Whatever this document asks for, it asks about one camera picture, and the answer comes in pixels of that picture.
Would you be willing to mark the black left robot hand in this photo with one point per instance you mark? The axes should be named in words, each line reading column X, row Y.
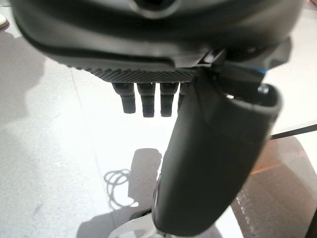
column 148, row 37

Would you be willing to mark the black wall edge strip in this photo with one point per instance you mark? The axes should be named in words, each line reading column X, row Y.
column 294, row 131

